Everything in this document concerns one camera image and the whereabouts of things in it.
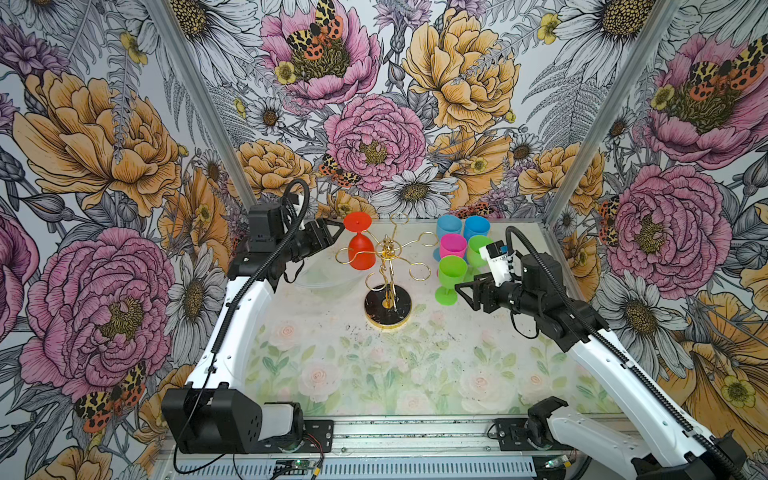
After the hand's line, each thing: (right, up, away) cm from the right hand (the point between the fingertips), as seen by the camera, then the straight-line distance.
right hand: (467, 292), depth 73 cm
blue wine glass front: (0, +18, +29) cm, 34 cm away
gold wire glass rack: (-20, -7, +22) cm, 30 cm away
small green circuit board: (-41, -40, -1) cm, 58 cm away
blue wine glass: (+9, +18, +26) cm, 33 cm away
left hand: (-31, +13, +2) cm, 34 cm away
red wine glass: (-27, +10, +14) cm, 32 cm away
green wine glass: (0, +3, +19) cm, 19 cm away
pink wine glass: (+1, +12, +22) cm, 25 cm away
